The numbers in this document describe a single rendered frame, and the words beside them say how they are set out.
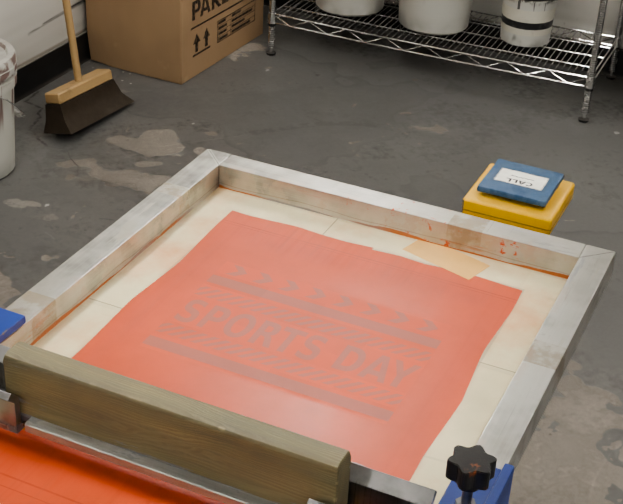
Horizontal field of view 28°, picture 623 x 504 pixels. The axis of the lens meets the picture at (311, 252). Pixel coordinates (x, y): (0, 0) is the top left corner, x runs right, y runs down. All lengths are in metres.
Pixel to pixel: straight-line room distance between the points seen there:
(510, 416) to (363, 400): 0.16
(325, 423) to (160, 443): 0.21
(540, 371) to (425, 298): 0.22
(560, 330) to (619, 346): 1.81
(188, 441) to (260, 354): 0.27
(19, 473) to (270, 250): 0.50
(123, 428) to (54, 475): 0.10
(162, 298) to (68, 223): 2.12
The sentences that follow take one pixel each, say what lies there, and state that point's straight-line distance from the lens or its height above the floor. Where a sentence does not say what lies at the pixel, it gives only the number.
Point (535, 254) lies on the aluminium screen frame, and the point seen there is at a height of 0.98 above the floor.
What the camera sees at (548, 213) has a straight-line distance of 1.76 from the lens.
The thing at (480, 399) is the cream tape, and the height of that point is 0.96.
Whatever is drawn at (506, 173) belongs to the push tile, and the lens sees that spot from 1.82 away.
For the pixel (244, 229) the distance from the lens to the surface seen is 1.65.
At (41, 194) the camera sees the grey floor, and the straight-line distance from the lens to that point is 3.78.
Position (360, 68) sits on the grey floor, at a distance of 4.69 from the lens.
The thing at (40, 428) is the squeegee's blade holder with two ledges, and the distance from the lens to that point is 1.26.
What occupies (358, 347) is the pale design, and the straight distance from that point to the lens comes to 1.44.
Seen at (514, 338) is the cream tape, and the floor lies 0.96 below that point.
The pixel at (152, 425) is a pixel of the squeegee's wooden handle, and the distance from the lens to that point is 1.19.
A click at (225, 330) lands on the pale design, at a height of 0.96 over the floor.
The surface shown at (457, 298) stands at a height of 0.96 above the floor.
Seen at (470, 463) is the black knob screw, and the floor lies 1.06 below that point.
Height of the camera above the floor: 1.78
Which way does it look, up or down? 31 degrees down
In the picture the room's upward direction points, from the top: 3 degrees clockwise
